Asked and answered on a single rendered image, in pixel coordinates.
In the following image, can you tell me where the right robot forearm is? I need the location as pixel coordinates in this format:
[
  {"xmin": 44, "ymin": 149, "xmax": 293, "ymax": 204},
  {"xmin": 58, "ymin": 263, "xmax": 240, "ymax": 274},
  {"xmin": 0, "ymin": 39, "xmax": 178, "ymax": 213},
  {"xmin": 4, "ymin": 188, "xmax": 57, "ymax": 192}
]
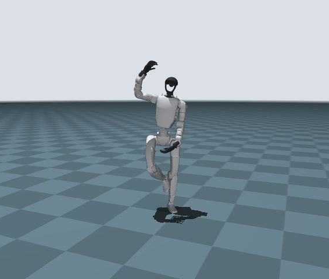
[{"xmin": 134, "ymin": 73, "xmax": 145, "ymax": 91}]

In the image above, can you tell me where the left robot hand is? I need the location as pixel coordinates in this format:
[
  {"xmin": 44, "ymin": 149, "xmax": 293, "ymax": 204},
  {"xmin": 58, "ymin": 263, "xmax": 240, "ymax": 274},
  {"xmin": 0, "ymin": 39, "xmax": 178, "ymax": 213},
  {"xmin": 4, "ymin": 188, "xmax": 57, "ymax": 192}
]
[{"xmin": 160, "ymin": 141, "xmax": 180, "ymax": 153}]

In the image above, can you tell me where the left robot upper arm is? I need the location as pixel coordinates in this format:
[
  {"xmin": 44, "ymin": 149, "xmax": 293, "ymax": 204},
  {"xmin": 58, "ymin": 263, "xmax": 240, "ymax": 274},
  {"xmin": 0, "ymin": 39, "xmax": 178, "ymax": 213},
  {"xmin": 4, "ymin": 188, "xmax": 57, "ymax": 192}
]
[{"xmin": 176, "ymin": 100, "xmax": 187, "ymax": 128}]

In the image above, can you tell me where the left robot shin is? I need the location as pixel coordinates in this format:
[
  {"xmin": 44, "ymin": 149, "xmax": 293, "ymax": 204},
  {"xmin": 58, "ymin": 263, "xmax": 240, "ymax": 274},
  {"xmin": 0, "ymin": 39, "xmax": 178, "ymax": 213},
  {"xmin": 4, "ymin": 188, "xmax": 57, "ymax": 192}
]
[{"xmin": 169, "ymin": 176, "xmax": 177, "ymax": 205}]

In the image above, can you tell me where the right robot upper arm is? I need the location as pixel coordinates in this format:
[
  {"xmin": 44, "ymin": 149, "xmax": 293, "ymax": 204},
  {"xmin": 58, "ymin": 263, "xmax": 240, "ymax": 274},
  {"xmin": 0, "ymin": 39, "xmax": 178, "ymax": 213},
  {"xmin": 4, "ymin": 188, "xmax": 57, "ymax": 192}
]
[{"xmin": 134, "ymin": 90, "xmax": 158, "ymax": 103}]

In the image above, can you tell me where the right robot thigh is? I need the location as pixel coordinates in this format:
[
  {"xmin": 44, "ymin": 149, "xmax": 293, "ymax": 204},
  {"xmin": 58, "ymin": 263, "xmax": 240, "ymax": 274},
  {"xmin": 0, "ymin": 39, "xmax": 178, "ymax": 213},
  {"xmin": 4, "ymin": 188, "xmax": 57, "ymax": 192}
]
[{"xmin": 145, "ymin": 135, "xmax": 158, "ymax": 174}]

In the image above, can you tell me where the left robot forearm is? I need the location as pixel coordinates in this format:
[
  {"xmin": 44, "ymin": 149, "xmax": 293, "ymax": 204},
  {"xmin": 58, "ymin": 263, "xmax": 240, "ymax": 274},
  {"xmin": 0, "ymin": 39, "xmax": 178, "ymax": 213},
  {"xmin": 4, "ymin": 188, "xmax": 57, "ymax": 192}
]
[{"xmin": 175, "ymin": 122, "xmax": 185, "ymax": 147}]

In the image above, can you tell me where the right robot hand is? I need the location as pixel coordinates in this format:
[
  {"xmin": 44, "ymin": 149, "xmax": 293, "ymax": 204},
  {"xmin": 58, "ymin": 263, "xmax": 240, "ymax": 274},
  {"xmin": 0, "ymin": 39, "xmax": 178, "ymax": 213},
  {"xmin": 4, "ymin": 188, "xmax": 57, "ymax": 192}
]
[{"xmin": 139, "ymin": 60, "xmax": 158, "ymax": 77}]

